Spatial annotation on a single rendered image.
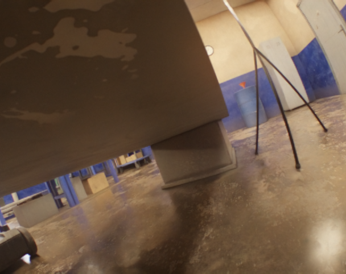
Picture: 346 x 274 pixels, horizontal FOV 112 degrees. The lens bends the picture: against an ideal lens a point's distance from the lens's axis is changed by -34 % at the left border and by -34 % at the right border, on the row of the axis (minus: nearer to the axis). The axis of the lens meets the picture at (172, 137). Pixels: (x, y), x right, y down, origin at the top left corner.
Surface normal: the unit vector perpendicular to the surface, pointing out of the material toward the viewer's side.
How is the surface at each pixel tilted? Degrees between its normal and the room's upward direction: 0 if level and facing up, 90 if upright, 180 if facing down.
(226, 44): 90
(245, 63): 90
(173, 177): 90
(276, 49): 90
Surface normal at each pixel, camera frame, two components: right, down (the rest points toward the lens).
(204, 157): -0.32, 0.11
